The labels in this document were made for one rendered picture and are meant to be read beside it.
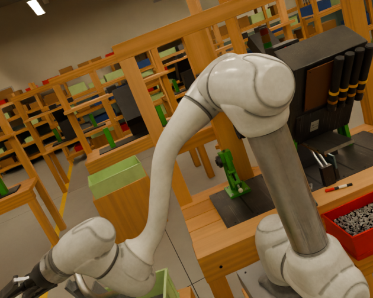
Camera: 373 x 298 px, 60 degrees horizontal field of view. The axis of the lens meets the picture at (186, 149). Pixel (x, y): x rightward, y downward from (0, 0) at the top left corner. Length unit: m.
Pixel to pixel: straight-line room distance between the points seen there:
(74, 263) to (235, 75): 0.58
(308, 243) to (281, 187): 0.18
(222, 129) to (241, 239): 0.73
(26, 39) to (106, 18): 2.55
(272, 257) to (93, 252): 0.57
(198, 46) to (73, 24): 9.81
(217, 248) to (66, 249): 0.90
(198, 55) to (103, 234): 1.34
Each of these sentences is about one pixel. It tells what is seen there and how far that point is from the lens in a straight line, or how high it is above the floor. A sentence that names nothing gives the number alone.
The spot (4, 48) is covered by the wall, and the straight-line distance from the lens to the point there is 11.78.
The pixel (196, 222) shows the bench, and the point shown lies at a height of 0.88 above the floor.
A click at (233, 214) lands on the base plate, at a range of 1.81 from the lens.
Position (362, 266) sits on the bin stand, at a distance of 1.53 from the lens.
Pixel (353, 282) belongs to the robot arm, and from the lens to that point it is 0.99.
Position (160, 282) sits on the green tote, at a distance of 1.58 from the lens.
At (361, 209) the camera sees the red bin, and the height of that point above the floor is 0.88.
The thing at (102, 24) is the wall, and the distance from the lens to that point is 11.62.
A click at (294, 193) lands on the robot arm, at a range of 0.84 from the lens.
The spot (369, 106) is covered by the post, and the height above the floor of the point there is 1.02.
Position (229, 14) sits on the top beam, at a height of 1.87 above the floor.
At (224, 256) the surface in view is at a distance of 1.63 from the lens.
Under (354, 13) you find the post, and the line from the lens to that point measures 2.35.
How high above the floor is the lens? 1.83
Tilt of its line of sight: 17 degrees down
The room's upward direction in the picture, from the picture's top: 21 degrees counter-clockwise
